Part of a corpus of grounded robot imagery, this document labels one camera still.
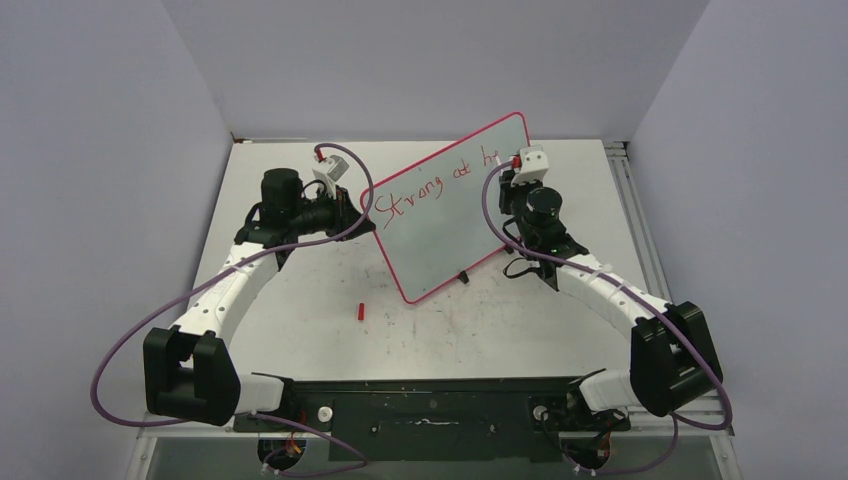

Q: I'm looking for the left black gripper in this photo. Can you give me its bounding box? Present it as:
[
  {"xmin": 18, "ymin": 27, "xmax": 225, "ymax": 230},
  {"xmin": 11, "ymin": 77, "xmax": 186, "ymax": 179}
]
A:
[{"xmin": 288, "ymin": 184, "xmax": 375, "ymax": 242}]

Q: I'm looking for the pink framed whiteboard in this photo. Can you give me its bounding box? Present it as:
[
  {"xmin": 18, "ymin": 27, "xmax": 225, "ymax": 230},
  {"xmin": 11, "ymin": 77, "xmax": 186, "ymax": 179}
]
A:
[{"xmin": 360, "ymin": 112, "xmax": 530, "ymax": 305}]

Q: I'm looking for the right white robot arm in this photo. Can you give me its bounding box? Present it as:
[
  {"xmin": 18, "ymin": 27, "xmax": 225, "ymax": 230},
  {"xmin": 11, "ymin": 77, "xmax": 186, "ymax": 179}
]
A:
[{"xmin": 481, "ymin": 164, "xmax": 732, "ymax": 430}]

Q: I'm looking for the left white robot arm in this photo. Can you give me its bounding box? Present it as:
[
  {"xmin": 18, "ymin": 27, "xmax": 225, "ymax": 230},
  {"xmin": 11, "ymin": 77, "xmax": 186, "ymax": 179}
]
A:
[{"xmin": 143, "ymin": 167, "xmax": 375, "ymax": 431}]

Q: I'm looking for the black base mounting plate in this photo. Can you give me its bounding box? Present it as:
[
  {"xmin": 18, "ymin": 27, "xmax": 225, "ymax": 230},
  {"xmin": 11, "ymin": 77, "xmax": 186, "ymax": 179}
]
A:
[{"xmin": 234, "ymin": 377, "xmax": 631, "ymax": 462}]

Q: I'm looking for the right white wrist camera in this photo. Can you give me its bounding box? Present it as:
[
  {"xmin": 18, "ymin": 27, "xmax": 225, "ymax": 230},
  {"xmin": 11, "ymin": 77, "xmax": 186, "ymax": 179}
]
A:
[{"xmin": 511, "ymin": 145, "xmax": 549, "ymax": 187}]

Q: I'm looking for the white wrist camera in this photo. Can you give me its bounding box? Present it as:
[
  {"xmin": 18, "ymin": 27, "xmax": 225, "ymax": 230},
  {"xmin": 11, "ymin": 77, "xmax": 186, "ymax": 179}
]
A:
[
  {"xmin": 511, "ymin": 145, "xmax": 549, "ymax": 187},
  {"xmin": 313, "ymin": 155, "xmax": 350, "ymax": 191}
]

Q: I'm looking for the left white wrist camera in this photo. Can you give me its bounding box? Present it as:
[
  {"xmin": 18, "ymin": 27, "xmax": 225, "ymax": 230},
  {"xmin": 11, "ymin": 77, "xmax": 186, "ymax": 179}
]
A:
[{"xmin": 313, "ymin": 155, "xmax": 350, "ymax": 191}]

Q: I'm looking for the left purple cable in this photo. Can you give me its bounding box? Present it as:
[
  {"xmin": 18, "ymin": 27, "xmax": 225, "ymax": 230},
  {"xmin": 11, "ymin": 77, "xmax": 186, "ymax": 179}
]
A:
[{"xmin": 89, "ymin": 142, "xmax": 377, "ymax": 478}]

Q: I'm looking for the aluminium rail frame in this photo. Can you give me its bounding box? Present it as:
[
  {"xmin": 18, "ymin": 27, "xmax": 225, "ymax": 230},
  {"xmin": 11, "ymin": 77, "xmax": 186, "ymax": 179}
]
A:
[{"xmin": 135, "ymin": 140, "xmax": 743, "ymax": 480}]

